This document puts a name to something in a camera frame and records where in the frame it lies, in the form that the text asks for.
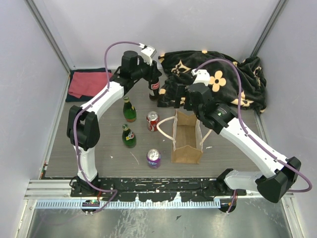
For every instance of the green bottle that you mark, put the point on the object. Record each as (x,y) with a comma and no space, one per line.
(129,111)
(128,136)

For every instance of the pink folded cloth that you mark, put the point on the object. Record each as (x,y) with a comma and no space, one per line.
(88,83)

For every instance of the green bottle far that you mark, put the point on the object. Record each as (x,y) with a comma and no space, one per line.
(129,111)

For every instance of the dark teal folded cloth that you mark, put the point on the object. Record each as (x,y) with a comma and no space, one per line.
(70,98)

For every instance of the black floral fleece blanket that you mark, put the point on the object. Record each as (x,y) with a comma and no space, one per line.
(244,86)

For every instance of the purple soda can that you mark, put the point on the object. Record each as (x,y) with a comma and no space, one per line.
(153,158)

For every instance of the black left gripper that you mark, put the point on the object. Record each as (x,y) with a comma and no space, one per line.
(154,73)

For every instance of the white slotted cable duct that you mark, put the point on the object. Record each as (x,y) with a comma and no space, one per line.
(83,204)

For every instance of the burlap canvas cat-print bag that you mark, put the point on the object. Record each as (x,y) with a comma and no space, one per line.
(187,139)

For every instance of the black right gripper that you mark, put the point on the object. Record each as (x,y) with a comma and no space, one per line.
(182,91)

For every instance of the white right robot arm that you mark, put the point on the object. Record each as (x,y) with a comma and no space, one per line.
(276,174)

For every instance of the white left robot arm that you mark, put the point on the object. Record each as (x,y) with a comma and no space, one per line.
(83,122)

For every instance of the red cola can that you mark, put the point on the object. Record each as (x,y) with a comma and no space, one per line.
(152,120)

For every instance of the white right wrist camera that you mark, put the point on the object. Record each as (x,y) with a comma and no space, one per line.
(201,76)

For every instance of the aluminium frame rail front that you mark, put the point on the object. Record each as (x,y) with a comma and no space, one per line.
(48,188)

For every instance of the green bottle near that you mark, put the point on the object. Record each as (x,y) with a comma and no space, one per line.
(128,136)

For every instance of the black mounting base rail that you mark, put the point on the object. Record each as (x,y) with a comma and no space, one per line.
(152,189)

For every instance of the glass cola bottle red cap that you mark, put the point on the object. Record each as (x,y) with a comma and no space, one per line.
(154,89)

